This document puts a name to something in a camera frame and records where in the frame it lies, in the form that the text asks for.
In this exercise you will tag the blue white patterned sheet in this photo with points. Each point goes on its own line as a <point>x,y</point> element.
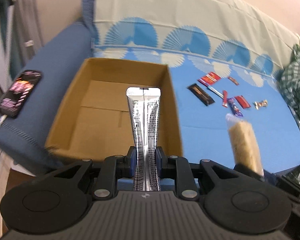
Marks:
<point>195,37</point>

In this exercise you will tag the black chocolate bar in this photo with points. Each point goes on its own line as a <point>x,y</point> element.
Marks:
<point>201,95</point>

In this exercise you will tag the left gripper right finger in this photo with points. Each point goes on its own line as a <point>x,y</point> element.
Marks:
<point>231,199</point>

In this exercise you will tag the small brown red candy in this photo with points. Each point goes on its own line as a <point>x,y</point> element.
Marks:
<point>233,80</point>

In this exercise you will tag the red chips packet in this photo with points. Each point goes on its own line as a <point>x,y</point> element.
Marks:
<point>209,79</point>

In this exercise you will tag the silver snack sachet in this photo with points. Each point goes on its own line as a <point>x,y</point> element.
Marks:
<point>144,109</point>

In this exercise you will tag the brown cardboard box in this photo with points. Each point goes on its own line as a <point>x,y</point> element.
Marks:
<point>93,118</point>

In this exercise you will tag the red wafer bar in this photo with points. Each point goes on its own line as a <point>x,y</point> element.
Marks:
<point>243,102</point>

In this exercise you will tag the black smartphone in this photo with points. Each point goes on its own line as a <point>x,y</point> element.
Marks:
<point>20,90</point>

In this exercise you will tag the blue sofa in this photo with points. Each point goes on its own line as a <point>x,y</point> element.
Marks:
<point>23,138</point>

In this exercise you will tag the gold candy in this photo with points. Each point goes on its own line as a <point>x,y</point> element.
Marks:
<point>259,104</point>

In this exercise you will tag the purple chocolate bar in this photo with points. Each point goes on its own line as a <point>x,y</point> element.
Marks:
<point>235,110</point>

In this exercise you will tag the white blue candy stick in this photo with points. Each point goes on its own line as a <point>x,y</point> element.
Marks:
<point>215,91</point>

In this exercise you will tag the puffed rice snack packet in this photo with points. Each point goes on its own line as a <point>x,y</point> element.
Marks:
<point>244,144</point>

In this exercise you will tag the thin red candy stick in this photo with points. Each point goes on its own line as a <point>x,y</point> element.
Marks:
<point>225,100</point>

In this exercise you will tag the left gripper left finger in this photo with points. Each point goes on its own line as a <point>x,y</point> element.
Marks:
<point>60,199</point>

